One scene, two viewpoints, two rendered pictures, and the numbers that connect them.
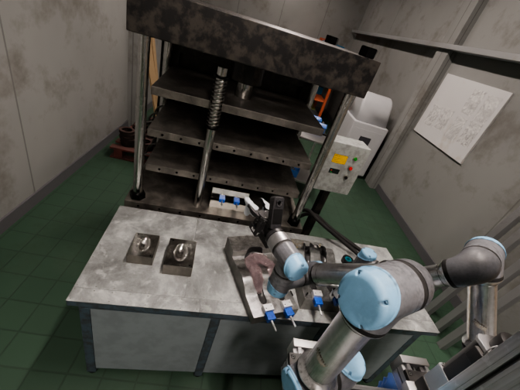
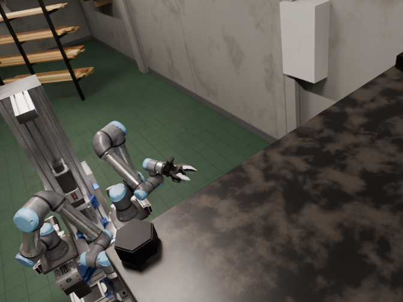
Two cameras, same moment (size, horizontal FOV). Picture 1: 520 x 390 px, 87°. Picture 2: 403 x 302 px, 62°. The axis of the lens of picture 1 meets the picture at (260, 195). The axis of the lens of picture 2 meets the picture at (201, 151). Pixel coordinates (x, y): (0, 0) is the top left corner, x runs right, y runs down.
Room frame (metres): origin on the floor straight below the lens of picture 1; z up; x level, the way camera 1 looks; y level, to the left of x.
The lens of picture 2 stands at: (2.34, -0.26, 2.60)
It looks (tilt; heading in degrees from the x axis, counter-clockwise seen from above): 34 degrees down; 166
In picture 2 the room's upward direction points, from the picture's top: 13 degrees counter-clockwise
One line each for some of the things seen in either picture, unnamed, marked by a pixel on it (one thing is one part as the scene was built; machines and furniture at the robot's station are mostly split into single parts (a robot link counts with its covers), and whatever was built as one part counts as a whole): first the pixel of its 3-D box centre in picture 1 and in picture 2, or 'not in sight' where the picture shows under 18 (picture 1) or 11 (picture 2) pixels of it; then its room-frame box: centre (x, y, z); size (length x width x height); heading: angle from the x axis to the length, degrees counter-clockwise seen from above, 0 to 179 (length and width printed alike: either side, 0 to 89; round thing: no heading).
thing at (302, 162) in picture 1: (234, 130); not in sight; (2.02, 0.35, 1.26); 1.10 x 0.74 x 0.05; 105
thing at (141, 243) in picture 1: (143, 248); not in sight; (1.03, 0.51, 0.83); 0.17 x 0.13 x 0.06; 15
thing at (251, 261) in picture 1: (262, 268); not in sight; (1.10, -0.15, 0.90); 0.26 x 0.18 x 0.08; 32
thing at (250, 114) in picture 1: (241, 97); not in sight; (2.03, 0.35, 1.51); 1.10 x 0.70 x 0.05; 105
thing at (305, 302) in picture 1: (314, 268); not in sight; (1.27, -0.46, 0.87); 0.50 x 0.26 x 0.14; 15
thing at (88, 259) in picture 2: not in sight; (93, 256); (0.96, -0.64, 1.23); 0.11 x 0.11 x 0.08; 52
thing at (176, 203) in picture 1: (220, 187); not in sight; (1.98, 0.34, 0.75); 1.30 x 0.84 x 0.06; 105
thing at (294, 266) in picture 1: (290, 261); (152, 165); (0.65, -0.16, 1.43); 0.11 x 0.08 x 0.09; 36
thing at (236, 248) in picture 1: (259, 273); not in sight; (1.10, -0.14, 0.85); 0.50 x 0.26 x 0.11; 32
